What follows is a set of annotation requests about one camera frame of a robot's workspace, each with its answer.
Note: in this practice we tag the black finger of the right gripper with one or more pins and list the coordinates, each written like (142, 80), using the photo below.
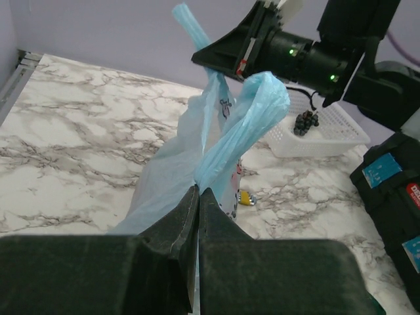
(225, 54)

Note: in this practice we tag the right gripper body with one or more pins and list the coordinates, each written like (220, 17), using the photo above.
(325, 66)

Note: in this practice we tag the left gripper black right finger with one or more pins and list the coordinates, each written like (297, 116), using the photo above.
(241, 275)

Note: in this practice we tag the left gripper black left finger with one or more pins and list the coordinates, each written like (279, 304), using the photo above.
(150, 273)

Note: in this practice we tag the blue plastic bag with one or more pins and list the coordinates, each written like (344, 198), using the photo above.
(212, 136)

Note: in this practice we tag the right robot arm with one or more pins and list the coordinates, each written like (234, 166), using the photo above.
(386, 92)

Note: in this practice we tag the dark fake grape bunch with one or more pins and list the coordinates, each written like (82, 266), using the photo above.
(304, 122)

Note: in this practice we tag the white plastic basket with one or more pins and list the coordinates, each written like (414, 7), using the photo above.
(336, 132)

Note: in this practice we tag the small yellow connector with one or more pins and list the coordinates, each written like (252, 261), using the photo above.
(246, 198)

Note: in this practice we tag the black toolbox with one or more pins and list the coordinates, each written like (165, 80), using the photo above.
(388, 183)

